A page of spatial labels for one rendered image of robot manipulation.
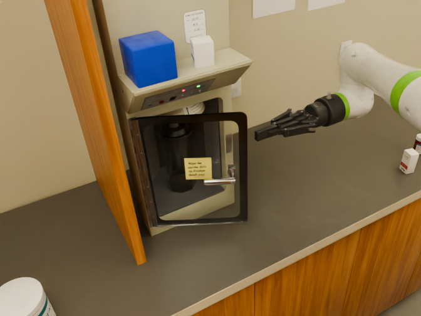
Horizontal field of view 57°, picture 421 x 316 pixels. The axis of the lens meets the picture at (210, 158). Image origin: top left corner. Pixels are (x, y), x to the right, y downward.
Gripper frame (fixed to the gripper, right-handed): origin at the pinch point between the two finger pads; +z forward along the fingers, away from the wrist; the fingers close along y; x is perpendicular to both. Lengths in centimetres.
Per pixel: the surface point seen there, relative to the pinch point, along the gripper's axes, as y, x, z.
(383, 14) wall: -55, -2, -107
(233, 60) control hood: -2.5, -23.2, 8.8
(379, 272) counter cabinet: 15, 79, -49
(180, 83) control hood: -0.1, -22.1, 24.7
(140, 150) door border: -9.7, -1.3, 35.0
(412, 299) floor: 14, 128, -88
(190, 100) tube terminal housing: -11.5, -10.8, 17.8
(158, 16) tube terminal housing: -11.4, -35.1, 24.0
